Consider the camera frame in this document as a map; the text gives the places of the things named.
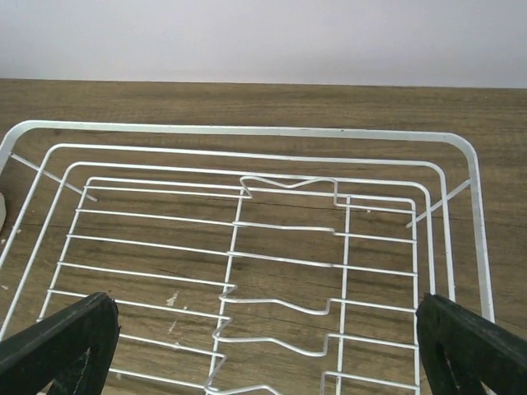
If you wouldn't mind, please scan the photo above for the white wire dish rack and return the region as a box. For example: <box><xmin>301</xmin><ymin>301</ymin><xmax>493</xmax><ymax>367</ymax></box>
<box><xmin>1</xmin><ymin>120</ymin><xmax>495</xmax><ymax>394</ymax></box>

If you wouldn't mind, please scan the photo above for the white scalloped bowl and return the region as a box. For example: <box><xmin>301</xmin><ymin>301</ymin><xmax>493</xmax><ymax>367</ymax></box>
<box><xmin>0</xmin><ymin>193</ymin><xmax>7</xmax><ymax>232</ymax></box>

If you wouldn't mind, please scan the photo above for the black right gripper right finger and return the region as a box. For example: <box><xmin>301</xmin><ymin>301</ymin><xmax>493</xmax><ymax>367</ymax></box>
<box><xmin>416</xmin><ymin>294</ymin><xmax>526</xmax><ymax>394</ymax></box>

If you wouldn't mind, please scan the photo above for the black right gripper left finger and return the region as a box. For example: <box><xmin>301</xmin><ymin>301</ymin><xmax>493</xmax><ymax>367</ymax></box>
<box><xmin>1</xmin><ymin>292</ymin><xmax>120</xmax><ymax>394</ymax></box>

